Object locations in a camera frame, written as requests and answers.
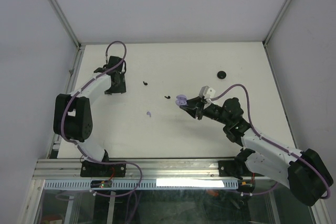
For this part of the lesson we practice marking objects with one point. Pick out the black earbud charging case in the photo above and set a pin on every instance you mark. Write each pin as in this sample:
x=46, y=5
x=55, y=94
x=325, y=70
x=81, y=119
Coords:
x=221, y=75

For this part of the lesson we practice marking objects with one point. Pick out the aluminium mounting rail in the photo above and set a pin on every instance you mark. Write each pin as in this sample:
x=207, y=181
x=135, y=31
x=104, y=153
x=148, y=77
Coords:
x=149, y=168

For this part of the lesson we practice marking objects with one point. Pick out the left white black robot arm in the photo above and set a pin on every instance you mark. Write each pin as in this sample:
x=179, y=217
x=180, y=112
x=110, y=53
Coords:
x=73, y=117

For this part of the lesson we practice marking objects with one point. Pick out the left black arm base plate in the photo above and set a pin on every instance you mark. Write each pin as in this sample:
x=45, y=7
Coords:
x=90, y=169

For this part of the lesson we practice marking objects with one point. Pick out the purple earbud charging case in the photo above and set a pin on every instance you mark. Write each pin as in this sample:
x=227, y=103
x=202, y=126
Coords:
x=181, y=100

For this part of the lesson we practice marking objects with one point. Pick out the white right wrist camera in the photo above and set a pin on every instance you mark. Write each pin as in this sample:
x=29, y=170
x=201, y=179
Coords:
x=207, y=93

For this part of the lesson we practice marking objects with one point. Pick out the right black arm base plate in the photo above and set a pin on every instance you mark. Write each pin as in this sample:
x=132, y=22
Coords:
x=232, y=168

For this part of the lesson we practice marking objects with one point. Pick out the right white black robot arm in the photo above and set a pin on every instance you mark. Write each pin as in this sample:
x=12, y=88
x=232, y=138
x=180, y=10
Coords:
x=303, y=172

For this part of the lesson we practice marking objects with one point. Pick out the white slotted cable duct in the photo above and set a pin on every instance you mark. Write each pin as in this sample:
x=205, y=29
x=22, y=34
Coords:
x=145, y=184

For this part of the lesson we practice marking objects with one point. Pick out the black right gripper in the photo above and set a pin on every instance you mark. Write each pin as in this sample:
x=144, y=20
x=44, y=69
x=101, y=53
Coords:
x=197, y=102

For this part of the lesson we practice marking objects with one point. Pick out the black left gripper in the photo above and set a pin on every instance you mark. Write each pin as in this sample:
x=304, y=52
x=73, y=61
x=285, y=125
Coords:
x=121, y=88

